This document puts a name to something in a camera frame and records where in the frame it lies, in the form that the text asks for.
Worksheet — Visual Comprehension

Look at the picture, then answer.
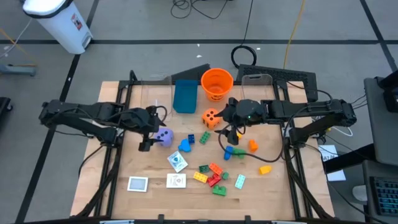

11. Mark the grey side desk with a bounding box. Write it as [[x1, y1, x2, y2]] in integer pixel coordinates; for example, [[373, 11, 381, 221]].
[[362, 76, 398, 224]]

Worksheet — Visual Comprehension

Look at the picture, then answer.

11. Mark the card deck brown print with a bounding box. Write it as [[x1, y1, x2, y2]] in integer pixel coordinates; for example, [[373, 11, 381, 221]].
[[165, 173, 187, 189]]

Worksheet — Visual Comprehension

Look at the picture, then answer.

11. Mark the white paper sheet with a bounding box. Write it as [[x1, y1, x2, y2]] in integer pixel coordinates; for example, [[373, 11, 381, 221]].
[[317, 144, 346, 182]]

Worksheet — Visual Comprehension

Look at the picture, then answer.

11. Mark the red toy block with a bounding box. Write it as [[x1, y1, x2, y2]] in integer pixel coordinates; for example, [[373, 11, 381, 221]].
[[206, 173, 222, 188]]

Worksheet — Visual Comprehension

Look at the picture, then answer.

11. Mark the green plastic bin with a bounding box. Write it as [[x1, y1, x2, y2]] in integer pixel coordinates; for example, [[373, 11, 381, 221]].
[[212, 184, 228, 197]]

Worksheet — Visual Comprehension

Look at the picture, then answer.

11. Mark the black wedge panel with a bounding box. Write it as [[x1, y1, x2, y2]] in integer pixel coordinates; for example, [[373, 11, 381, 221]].
[[170, 63, 211, 82]]

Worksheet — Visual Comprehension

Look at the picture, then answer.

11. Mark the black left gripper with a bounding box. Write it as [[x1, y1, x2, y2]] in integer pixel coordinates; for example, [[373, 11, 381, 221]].
[[119, 105, 167, 152]]

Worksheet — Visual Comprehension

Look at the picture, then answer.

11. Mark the yellow floor cable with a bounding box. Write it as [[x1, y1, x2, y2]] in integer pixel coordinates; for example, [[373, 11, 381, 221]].
[[282, 0, 307, 70]]

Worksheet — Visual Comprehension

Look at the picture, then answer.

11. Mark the yellow eight-stud brick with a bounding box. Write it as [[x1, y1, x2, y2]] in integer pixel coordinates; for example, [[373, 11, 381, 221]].
[[193, 171, 208, 184]]

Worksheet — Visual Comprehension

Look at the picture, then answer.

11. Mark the green toy block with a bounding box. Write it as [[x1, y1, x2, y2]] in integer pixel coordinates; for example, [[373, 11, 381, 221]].
[[232, 147, 247, 159]]

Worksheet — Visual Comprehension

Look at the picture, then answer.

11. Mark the black coiled floor cable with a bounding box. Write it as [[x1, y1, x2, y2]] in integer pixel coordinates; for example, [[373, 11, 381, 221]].
[[230, 0, 257, 70]]

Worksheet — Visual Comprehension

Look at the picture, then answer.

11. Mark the black floor object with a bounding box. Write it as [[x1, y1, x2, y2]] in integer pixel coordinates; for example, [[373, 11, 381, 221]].
[[0, 96, 14, 125]]

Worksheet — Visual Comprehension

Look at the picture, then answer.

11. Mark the orange pumpkin bucket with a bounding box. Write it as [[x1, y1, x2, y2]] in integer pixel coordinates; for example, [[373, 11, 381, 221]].
[[200, 67, 234, 102]]

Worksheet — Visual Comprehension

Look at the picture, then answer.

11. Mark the green eight-stud brick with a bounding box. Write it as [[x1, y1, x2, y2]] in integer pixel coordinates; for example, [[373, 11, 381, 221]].
[[198, 131, 212, 145]]

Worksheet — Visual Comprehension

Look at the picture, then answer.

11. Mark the purple foam die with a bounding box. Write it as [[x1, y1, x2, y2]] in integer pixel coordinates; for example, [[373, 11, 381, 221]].
[[154, 127, 174, 148]]

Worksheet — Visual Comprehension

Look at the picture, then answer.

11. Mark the orange foam die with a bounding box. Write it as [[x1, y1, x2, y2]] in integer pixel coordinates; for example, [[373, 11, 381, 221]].
[[201, 108, 222, 130]]

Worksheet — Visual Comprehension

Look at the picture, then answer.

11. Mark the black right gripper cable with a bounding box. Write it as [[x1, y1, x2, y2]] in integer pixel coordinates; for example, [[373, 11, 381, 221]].
[[217, 105, 312, 163]]

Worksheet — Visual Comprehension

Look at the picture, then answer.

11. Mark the backlit computer keyboard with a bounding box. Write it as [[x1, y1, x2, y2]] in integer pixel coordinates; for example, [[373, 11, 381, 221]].
[[369, 176, 398, 217]]

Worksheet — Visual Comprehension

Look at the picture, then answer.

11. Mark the card deck blue print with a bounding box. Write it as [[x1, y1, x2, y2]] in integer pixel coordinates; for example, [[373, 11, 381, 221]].
[[167, 151, 189, 174]]

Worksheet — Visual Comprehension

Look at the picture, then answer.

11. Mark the white cable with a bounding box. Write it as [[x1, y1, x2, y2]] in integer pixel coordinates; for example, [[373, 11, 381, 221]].
[[326, 126, 354, 138]]

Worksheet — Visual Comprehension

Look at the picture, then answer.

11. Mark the black tangled floor cable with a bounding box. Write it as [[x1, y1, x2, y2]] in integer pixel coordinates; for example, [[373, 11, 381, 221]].
[[170, 0, 233, 20]]

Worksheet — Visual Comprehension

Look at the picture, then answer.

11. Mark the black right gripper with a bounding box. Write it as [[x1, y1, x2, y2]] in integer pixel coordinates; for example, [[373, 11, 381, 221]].
[[214, 96, 269, 146]]

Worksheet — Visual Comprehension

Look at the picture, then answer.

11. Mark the grey computer mouse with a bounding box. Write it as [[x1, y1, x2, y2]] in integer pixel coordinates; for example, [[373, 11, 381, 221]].
[[352, 184, 368, 202]]

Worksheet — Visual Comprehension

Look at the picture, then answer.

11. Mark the mint eight-stud brick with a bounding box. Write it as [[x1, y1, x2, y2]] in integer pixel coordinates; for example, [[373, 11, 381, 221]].
[[234, 174, 246, 190]]

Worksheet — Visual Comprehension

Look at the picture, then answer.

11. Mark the grey floor stand base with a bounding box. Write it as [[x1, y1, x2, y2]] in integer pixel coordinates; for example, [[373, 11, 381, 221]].
[[0, 63, 37, 77]]

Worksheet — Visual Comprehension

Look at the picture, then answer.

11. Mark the teal plastic bin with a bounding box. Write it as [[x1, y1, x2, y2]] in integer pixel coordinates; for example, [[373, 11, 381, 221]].
[[172, 79, 199, 114]]

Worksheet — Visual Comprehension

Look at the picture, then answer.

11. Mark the black desk device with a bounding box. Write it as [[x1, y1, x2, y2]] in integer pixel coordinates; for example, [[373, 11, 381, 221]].
[[374, 70, 398, 113]]

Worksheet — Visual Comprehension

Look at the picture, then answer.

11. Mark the orange eight-stud brick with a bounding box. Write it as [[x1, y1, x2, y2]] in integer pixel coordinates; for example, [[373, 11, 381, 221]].
[[208, 162, 224, 176]]

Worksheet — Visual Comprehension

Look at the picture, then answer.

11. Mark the white trash bin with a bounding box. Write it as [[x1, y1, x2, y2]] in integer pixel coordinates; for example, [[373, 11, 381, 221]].
[[22, 0, 93, 55]]

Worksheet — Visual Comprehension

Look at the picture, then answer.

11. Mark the blue heart-shaped block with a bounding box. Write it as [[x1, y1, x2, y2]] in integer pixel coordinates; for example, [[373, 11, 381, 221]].
[[178, 138, 192, 153]]

